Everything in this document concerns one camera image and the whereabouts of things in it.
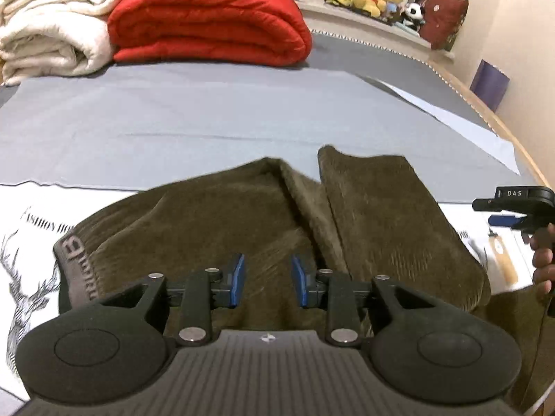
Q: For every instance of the wooden bed frame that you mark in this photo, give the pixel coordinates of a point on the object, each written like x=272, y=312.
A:
x=481, y=108

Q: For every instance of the blue-grey bed sheet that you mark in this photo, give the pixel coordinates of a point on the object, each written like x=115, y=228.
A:
x=173, y=117

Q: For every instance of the person's right hand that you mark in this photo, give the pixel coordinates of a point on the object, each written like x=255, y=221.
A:
x=545, y=260

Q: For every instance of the dark red cushion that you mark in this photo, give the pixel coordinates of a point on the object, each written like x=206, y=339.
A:
x=442, y=19

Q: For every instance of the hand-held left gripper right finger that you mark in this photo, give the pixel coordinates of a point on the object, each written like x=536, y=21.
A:
x=299, y=281

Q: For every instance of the panda plush toy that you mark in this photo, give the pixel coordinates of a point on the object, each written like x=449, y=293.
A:
x=414, y=15

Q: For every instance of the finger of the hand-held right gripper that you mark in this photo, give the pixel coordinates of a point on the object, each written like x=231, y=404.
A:
x=505, y=221
x=511, y=197

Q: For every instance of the red folded quilt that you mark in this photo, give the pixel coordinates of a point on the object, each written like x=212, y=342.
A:
x=208, y=17

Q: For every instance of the white deer printed sheet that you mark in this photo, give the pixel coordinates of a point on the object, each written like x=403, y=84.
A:
x=26, y=242

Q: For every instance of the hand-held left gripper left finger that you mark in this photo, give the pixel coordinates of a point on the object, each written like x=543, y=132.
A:
x=237, y=279

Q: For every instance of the white folded blanket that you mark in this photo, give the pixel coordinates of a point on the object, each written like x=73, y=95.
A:
x=52, y=21

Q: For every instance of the dark grey mattress cover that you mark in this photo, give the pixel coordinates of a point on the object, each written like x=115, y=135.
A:
x=373, y=58

